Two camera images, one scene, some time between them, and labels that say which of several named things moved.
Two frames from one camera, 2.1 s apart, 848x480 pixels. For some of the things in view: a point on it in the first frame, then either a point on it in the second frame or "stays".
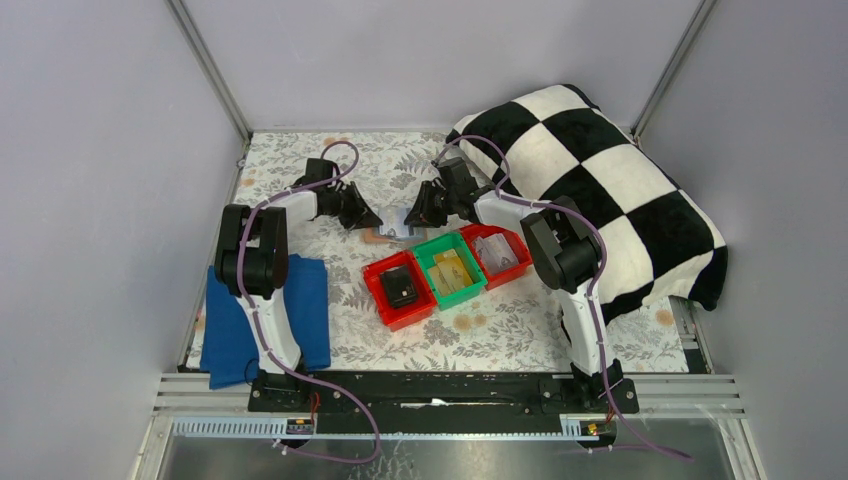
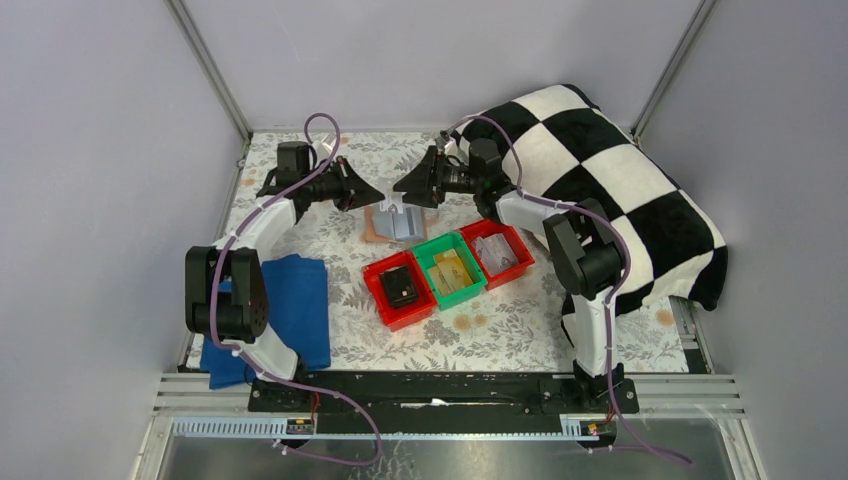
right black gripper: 436,203 to 434,175
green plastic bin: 423,253 stays
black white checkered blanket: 562,145 stays
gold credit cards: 448,273 stays
